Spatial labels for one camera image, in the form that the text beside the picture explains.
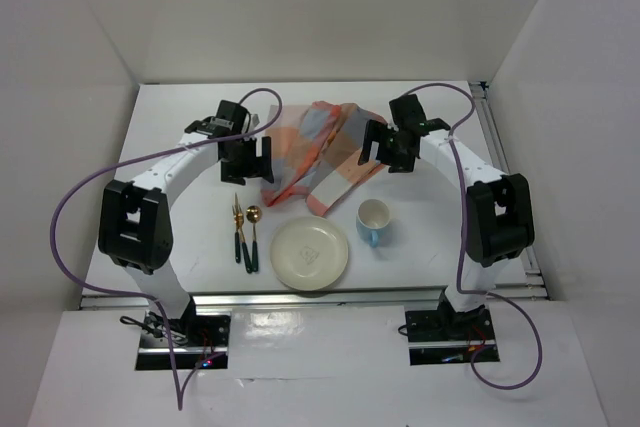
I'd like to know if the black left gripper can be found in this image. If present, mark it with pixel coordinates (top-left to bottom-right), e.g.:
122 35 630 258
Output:
219 135 273 186

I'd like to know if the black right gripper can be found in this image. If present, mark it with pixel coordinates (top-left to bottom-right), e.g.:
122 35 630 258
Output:
359 119 417 174

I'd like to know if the gold fork green handle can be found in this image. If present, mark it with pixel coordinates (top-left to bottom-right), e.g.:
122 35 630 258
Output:
232 195 243 263

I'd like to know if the gold spoon green handle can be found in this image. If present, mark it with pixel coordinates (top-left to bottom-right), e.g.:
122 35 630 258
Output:
246 205 262 273

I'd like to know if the orange blue checkered cloth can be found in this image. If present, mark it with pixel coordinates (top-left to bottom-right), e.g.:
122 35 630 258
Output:
261 101 386 217

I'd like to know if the light blue mug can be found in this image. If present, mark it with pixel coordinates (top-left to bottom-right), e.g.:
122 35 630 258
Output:
356 199 391 248

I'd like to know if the cream round plate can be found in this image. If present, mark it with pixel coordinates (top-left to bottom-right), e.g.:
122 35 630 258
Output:
269 216 349 292

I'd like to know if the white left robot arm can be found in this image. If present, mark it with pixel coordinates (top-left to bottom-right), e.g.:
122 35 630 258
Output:
98 100 274 346

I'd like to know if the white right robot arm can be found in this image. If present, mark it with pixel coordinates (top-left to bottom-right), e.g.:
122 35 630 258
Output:
358 94 535 339

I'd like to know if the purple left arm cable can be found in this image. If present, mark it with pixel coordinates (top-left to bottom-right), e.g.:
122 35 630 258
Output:
49 88 284 411

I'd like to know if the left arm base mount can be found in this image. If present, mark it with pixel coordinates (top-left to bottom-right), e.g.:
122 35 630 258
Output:
119 312 231 371

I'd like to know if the aluminium front rail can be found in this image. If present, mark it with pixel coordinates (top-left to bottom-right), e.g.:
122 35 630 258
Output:
80 284 548 310

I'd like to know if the aluminium rail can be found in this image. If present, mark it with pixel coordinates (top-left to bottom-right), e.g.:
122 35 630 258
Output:
469 81 549 300
80 284 548 310

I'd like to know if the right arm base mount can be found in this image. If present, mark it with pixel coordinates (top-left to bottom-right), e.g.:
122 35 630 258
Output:
397 309 500 366

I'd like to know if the aluminium right side rail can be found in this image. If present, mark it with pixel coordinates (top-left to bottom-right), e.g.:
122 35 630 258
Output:
469 81 549 300

